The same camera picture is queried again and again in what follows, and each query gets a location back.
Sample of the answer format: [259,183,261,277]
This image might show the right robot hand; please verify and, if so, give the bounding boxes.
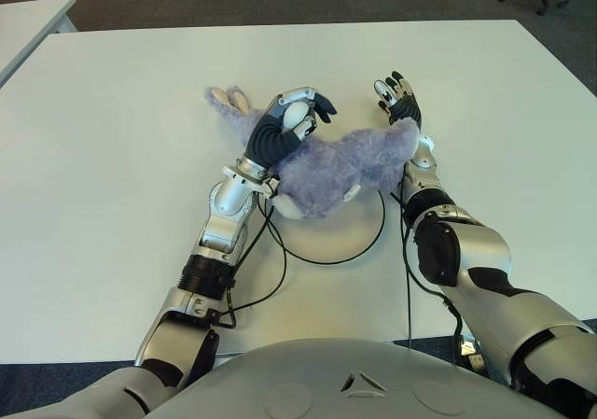
[371,69,423,133]

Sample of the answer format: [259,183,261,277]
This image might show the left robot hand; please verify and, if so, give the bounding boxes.
[243,84,339,171]

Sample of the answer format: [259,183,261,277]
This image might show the purple plush doll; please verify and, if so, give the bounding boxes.
[202,85,422,221]

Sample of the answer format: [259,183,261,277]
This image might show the white plate black rim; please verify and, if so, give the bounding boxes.
[268,188,387,266]

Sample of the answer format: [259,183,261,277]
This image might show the grey robot torso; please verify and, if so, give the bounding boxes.
[153,337,570,419]

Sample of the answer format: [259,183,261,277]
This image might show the grey side desk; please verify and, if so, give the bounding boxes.
[0,0,77,87]

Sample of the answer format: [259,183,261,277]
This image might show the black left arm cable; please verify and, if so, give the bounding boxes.
[212,189,288,330]

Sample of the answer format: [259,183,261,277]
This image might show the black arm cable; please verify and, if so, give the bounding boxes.
[390,166,463,350]
[212,189,288,330]

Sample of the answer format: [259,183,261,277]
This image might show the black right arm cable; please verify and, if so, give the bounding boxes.
[390,166,463,350]

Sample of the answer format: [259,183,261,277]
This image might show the silver metal bracket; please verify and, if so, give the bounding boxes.
[458,333,489,373]

